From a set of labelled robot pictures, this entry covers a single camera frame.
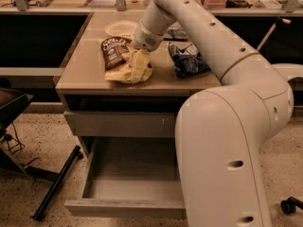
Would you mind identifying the brown tortilla chip bag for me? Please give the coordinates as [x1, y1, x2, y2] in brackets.
[99, 36, 153, 84]

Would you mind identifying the silver crushed can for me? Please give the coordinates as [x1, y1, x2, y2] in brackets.
[167, 26, 188, 40]

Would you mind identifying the white paper bowl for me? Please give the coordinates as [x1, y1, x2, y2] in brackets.
[105, 20, 138, 36]

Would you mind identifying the blue crumpled chip bag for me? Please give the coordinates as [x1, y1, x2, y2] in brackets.
[168, 43, 210, 78]

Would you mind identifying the open grey lower drawer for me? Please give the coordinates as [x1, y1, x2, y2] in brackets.
[65, 137, 186, 219]

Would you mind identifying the white stick black tip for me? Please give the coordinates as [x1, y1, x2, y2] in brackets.
[256, 17, 292, 51]

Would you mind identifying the black caster wheel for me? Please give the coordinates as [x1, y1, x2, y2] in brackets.
[280, 197, 303, 215]

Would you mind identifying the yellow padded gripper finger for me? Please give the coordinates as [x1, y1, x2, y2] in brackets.
[131, 49, 151, 83]

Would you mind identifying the grey drawer cabinet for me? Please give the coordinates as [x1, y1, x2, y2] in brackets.
[56, 10, 219, 155]

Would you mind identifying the black chair base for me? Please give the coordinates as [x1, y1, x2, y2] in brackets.
[0, 87, 84, 222]

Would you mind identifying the grey upper drawer front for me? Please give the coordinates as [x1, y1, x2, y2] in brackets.
[64, 111, 175, 138]

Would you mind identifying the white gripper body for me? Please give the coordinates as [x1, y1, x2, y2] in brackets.
[133, 20, 164, 52]

